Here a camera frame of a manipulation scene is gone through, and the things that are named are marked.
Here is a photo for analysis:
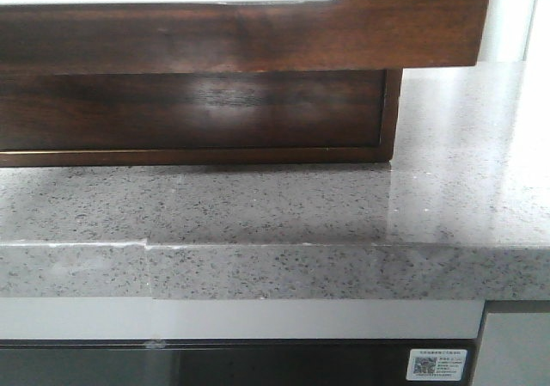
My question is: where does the grey cabinet door panel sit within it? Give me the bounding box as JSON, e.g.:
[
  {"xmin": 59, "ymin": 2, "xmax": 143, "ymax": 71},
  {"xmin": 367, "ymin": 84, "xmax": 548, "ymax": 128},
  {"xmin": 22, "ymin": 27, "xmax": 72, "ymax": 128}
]
[{"xmin": 472, "ymin": 301, "xmax": 549, "ymax": 385}]

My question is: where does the black glass appliance door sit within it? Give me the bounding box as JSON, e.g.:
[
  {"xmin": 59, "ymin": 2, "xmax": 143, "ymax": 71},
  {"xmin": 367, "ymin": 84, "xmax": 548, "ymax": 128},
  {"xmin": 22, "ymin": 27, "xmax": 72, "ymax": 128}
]
[{"xmin": 1, "ymin": 339, "xmax": 476, "ymax": 385}]

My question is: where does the dark wooden drawer cabinet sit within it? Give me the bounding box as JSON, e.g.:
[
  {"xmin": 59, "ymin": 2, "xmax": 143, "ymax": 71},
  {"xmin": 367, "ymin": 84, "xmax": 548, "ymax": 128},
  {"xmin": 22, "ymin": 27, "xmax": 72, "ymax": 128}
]
[{"xmin": 1, "ymin": 70, "xmax": 402, "ymax": 167}]

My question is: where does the white QR code sticker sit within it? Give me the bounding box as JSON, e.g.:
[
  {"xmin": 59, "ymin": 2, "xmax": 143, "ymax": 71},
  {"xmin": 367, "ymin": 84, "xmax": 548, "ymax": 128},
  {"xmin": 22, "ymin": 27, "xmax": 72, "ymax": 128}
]
[{"xmin": 406, "ymin": 349, "xmax": 468, "ymax": 382}]

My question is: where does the wooden drawer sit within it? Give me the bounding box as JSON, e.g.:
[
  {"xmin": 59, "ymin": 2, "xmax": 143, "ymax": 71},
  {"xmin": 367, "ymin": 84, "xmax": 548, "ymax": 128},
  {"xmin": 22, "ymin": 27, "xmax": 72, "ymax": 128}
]
[
  {"xmin": 1, "ymin": 70, "xmax": 385, "ymax": 151},
  {"xmin": 1, "ymin": 0, "xmax": 489, "ymax": 75}
]

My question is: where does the grey pleated curtain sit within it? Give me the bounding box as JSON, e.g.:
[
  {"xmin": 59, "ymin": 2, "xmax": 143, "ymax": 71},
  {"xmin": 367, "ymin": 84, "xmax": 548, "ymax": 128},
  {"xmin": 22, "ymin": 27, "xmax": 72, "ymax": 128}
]
[{"xmin": 478, "ymin": 0, "xmax": 549, "ymax": 63}]

